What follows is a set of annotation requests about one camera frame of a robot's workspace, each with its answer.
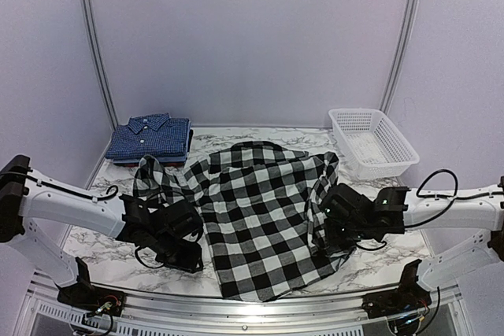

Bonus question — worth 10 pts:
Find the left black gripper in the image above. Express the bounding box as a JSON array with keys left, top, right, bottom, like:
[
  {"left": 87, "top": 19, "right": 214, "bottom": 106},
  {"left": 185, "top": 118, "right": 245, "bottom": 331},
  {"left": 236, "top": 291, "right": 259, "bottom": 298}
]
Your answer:
[{"left": 150, "top": 231, "right": 204, "bottom": 274}]

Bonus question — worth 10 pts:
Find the white plastic basket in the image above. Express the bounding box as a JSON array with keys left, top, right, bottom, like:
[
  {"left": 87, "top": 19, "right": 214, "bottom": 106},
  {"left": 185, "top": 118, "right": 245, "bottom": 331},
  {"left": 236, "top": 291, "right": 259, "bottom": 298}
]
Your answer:
[{"left": 328, "top": 108, "right": 420, "bottom": 180}]

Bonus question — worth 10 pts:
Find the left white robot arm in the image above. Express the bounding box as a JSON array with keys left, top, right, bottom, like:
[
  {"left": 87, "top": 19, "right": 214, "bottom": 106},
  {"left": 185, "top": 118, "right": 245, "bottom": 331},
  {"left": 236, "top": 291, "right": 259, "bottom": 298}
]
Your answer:
[{"left": 1, "top": 155, "right": 203, "bottom": 308}]

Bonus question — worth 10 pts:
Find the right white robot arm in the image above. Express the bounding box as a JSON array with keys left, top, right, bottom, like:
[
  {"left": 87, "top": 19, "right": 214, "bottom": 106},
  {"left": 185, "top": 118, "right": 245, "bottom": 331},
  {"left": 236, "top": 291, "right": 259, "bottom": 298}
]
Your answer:
[{"left": 321, "top": 183, "right": 503, "bottom": 311}]

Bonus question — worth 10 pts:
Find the wall aluminium rail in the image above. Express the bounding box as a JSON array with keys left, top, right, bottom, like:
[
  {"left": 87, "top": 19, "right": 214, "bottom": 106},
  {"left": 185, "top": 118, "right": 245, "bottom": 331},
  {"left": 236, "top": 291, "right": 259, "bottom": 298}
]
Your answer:
[
  {"left": 380, "top": 0, "right": 420, "bottom": 114},
  {"left": 80, "top": 0, "right": 118, "bottom": 130}
]

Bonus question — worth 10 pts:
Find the right wall aluminium rail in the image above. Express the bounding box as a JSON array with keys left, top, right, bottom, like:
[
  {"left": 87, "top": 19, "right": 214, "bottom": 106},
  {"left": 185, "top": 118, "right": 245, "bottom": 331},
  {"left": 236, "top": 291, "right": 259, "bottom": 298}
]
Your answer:
[{"left": 380, "top": 0, "right": 420, "bottom": 114}]

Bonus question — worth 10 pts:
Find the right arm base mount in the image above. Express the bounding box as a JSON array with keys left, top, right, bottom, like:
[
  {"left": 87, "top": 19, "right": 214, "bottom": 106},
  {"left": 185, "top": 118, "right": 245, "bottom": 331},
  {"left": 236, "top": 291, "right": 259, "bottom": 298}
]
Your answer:
[{"left": 361, "top": 288, "right": 432, "bottom": 319}]

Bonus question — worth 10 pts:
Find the front aluminium frame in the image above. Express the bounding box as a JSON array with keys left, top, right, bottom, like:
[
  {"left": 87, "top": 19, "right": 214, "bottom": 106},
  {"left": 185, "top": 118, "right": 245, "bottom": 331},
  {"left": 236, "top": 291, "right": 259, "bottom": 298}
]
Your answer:
[{"left": 15, "top": 268, "right": 473, "bottom": 336}]

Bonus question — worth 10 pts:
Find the left wall aluminium rail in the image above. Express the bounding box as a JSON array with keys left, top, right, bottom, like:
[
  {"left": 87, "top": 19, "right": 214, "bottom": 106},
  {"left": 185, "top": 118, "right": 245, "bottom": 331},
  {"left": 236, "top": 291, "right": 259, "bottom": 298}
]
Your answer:
[{"left": 80, "top": 0, "right": 118, "bottom": 130}]

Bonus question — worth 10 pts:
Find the blue checked folded shirt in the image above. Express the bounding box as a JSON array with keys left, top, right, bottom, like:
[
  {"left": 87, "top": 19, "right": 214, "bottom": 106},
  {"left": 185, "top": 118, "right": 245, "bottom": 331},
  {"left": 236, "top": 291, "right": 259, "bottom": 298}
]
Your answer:
[{"left": 105, "top": 113, "right": 191, "bottom": 160}]

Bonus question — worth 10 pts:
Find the black white plaid shirt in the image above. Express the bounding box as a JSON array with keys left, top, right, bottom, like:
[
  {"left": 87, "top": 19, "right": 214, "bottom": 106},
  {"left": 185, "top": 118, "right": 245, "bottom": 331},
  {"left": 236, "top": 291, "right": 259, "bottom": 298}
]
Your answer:
[{"left": 133, "top": 141, "right": 353, "bottom": 302}]

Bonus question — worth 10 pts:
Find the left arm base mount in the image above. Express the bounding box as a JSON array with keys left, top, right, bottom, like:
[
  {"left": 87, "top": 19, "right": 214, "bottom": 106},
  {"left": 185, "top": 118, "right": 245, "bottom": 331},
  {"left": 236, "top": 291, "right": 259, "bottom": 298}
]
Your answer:
[{"left": 57, "top": 285, "right": 126, "bottom": 316}]

